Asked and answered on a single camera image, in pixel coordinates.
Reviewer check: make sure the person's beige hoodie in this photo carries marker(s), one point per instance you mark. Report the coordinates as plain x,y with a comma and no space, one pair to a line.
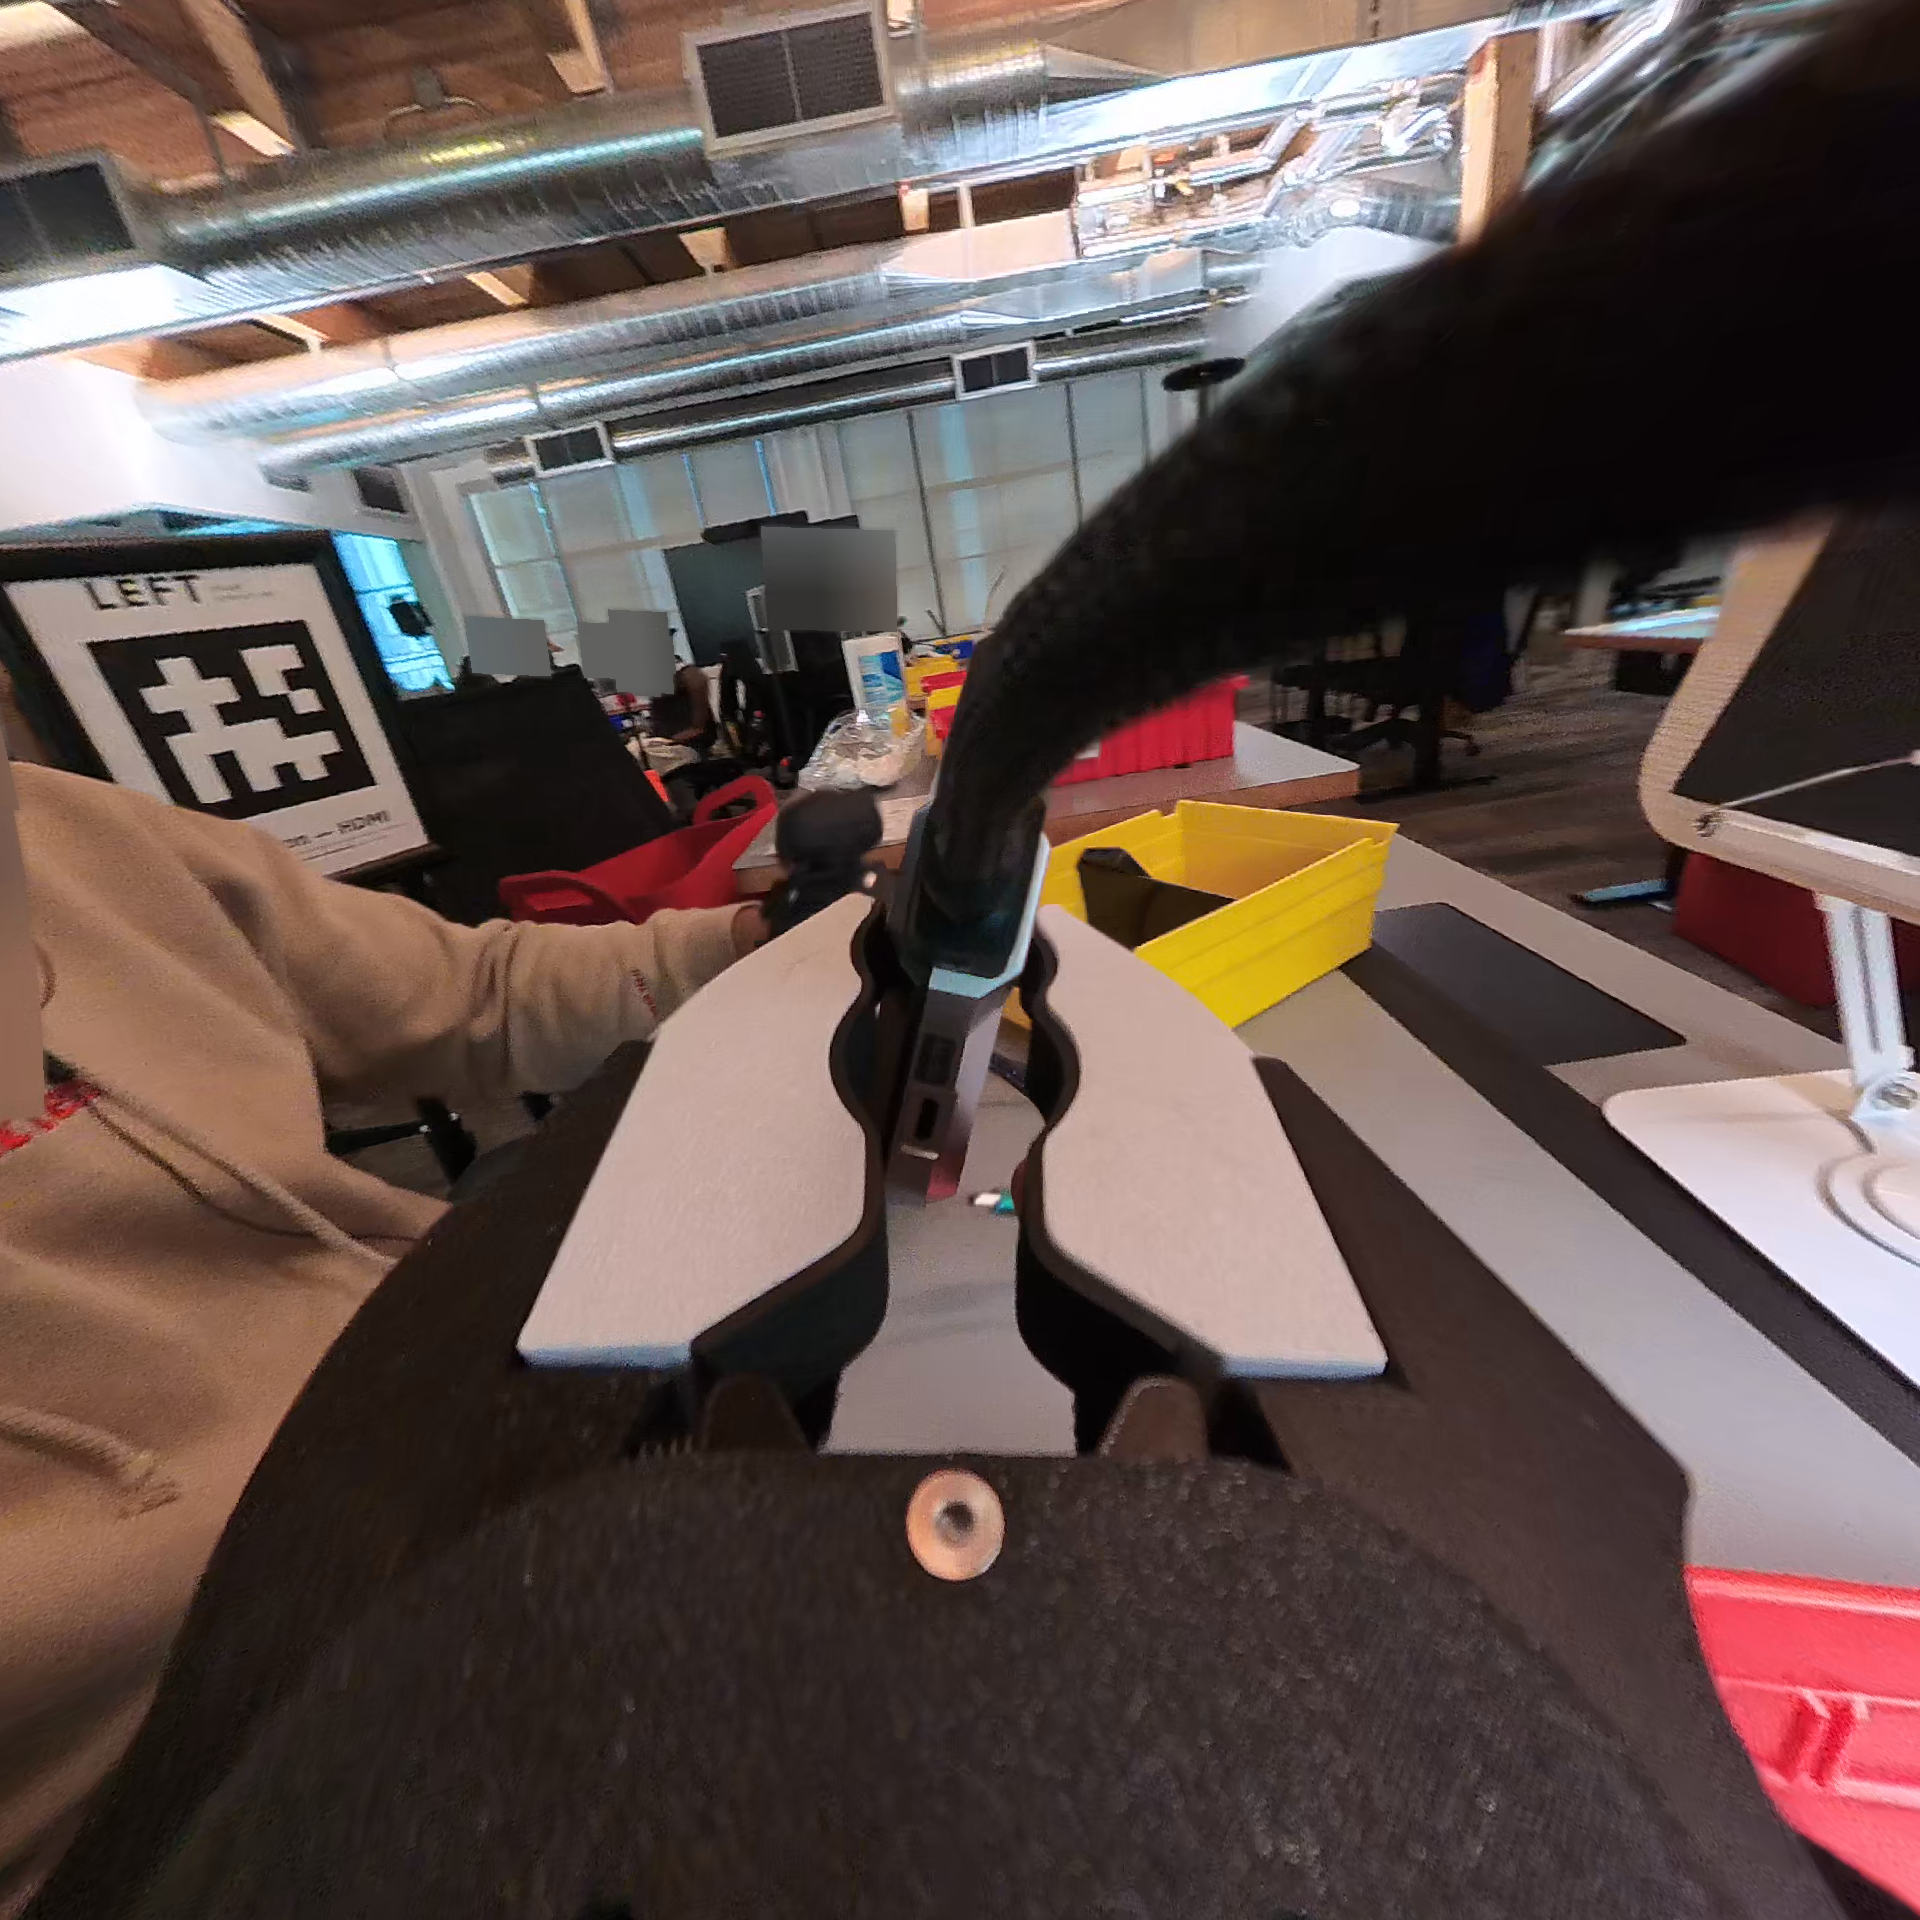
150,1276

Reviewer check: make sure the red plastic tub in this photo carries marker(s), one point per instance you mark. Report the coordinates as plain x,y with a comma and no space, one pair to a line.
662,878

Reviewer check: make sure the black HDMI switch box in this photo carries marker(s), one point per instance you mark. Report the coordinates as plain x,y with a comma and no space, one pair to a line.
960,1019

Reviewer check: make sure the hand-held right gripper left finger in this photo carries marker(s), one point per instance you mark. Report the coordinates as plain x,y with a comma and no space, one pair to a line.
720,1170

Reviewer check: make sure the yellow plastic bin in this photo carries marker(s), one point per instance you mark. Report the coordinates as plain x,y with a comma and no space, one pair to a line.
1289,914
930,668

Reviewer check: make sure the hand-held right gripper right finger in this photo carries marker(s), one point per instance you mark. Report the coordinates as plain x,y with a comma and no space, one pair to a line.
1200,1184

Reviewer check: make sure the black bin divider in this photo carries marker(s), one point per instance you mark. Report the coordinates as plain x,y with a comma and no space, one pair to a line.
1149,908

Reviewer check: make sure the white marker sign board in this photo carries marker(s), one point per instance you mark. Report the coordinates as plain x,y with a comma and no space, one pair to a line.
225,705

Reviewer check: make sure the white board stand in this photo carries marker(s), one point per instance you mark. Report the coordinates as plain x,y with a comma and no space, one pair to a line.
1725,1170

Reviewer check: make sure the silver air duct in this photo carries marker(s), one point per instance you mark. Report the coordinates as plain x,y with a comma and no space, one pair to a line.
451,358

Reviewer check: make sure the wooden edged table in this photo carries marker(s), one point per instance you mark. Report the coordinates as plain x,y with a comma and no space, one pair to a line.
1277,764

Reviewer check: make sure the person's left forearm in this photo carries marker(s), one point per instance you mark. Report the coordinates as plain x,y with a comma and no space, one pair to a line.
523,989

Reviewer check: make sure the clear plastic bag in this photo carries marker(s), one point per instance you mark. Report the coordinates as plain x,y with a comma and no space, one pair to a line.
863,756

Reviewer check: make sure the wooden support post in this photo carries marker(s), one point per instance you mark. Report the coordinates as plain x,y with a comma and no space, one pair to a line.
1501,136

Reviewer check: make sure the large dark display screen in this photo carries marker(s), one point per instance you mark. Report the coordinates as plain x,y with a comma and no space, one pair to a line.
704,600

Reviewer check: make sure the wooden office desk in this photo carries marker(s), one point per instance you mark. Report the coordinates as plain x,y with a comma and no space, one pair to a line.
1641,628

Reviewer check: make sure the black easel board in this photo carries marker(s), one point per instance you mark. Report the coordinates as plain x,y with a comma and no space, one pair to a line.
523,780

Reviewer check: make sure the red fabric crate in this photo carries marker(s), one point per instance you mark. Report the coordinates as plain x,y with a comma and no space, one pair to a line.
1741,922

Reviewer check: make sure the red plastic bin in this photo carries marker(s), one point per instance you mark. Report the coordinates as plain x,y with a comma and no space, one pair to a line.
1171,742
1829,1694

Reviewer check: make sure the black floor lamp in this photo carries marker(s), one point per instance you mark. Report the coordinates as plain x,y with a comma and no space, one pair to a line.
1207,373

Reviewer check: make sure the person's left hand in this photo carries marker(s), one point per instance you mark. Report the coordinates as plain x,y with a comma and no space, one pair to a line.
750,926

